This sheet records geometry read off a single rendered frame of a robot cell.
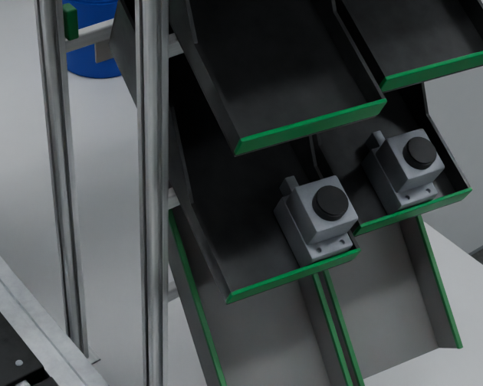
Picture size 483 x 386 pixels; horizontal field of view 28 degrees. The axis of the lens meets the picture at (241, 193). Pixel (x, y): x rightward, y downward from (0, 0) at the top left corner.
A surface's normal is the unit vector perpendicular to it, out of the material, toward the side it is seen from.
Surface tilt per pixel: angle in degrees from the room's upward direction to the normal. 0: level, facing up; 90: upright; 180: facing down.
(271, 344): 45
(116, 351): 0
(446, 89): 90
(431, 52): 25
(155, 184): 90
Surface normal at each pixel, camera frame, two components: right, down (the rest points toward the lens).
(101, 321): 0.05, -0.77
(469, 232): 0.62, 0.52
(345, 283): 0.37, -0.14
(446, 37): 0.25, -0.46
